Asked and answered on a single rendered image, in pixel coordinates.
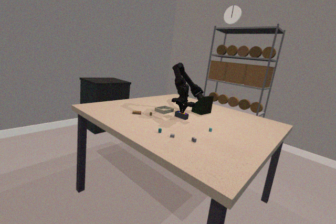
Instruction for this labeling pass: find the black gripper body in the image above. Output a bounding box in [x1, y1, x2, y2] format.
[172, 94, 195, 107]

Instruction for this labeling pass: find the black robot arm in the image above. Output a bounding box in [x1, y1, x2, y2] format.
[172, 62, 204, 105]

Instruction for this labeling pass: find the beige shallow tray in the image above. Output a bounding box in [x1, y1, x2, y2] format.
[155, 105, 174, 114]

